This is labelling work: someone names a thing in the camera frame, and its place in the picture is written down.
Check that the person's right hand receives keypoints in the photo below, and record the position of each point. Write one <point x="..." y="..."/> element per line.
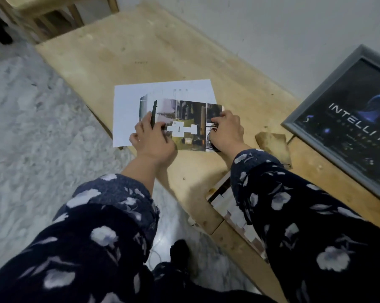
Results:
<point x="229" y="132"/>

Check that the person's left hand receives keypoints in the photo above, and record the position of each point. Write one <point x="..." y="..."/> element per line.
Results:
<point x="155" y="145"/>

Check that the black car brochure print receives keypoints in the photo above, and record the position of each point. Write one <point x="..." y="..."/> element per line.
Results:
<point x="190" y="116"/>

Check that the brown wiping cloth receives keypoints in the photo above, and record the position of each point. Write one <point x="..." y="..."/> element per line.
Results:
<point x="272" y="146"/>

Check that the white logo print sheet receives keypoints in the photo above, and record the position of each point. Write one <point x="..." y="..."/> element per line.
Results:
<point x="126" y="107"/>

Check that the grey picture frame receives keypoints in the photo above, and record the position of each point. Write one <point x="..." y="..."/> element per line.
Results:
<point x="291" y="126"/>

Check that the pale paper sheet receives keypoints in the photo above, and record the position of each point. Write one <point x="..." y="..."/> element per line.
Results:
<point x="224" y="205"/>

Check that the person's right forearm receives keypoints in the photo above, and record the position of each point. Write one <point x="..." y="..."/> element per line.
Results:
<point x="319" y="233"/>

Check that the person's left forearm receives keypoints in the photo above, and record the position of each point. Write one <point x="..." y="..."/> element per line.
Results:
<point x="82" y="242"/>

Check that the person's right foot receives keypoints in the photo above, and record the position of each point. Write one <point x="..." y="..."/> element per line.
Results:
<point x="180" y="252"/>

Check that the person's dark floral dress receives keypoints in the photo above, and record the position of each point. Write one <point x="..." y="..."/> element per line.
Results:
<point x="193" y="287"/>

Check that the small wooden bench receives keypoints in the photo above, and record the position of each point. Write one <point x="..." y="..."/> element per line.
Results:
<point x="35" y="15"/>

